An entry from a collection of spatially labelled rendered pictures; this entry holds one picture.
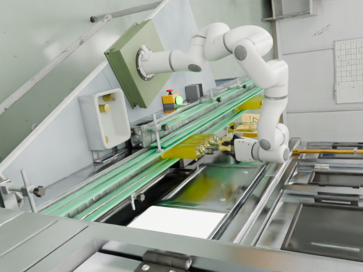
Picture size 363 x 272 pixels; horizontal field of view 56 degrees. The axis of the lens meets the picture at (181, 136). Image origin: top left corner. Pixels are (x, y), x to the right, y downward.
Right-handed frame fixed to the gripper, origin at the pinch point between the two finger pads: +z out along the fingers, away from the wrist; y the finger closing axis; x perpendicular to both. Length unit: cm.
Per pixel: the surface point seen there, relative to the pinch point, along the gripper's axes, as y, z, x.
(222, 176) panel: -12.6, 1.2, 4.2
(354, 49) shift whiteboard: 0, 130, -563
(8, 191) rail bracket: 14, 7, 89
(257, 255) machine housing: 22, -73, 89
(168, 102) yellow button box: 19.1, 43.2, -8.8
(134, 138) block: 10.9, 27.4, 29.5
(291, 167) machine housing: -14.9, -18.0, -23.0
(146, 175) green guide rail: -3.5, 18.3, 33.5
